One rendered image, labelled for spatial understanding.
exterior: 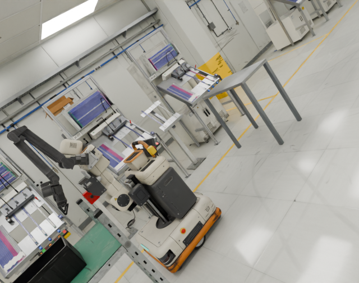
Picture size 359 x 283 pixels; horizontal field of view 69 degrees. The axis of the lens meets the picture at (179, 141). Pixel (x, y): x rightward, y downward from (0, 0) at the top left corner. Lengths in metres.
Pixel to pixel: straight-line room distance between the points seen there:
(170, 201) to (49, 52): 4.03
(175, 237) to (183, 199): 0.30
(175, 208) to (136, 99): 3.69
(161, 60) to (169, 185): 2.56
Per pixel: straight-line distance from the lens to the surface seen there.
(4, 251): 3.38
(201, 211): 2.32
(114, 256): 1.04
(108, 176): 2.22
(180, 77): 4.20
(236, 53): 7.53
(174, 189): 2.21
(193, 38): 6.12
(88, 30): 5.83
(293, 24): 6.68
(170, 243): 2.23
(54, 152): 1.99
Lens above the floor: 1.35
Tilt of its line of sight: 14 degrees down
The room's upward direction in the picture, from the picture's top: 38 degrees counter-clockwise
